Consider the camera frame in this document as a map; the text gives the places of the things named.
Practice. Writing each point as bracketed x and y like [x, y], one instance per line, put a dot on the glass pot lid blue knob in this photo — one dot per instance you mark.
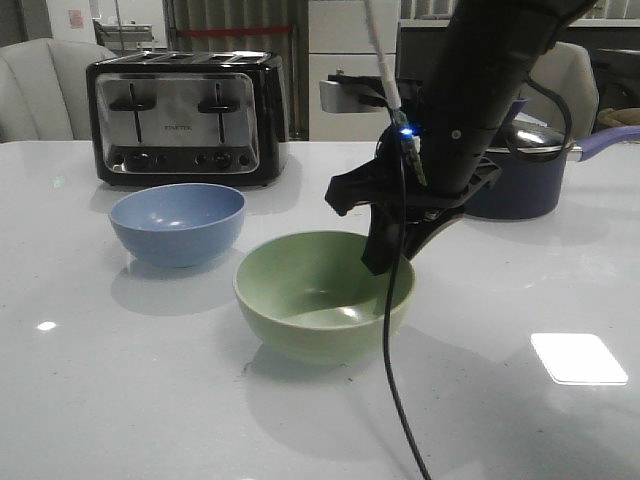
[525, 139]

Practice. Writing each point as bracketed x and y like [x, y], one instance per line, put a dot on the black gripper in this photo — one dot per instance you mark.
[399, 202]

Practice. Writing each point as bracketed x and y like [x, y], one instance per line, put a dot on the dark blue saucepan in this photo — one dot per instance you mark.
[528, 189]

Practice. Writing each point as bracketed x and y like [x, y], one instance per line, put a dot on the black chrome four-slot toaster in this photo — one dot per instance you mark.
[181, 117]

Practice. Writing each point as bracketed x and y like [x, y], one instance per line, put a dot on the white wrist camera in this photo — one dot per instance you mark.
[341, 94]

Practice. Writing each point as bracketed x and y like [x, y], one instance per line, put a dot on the white cabinet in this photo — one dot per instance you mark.
[338, 41]

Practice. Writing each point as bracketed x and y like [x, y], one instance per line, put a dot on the beige chair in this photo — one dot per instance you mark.
[566, 70]
[44, 90]

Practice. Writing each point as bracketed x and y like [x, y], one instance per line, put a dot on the dark kitchen counter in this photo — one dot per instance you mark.
[615, 40]

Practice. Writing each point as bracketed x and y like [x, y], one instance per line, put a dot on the right beige chair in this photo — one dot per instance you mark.
[566, 70]

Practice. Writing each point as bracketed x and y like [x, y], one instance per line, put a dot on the left beige chair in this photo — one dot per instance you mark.
[44, 90]

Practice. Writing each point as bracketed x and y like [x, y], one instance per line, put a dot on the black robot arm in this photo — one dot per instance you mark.
[429, 162]

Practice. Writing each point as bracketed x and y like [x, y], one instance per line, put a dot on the blue bowl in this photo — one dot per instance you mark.
[179, 225]

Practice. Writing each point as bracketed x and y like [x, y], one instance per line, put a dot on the green bowl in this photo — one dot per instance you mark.
[309, 297]

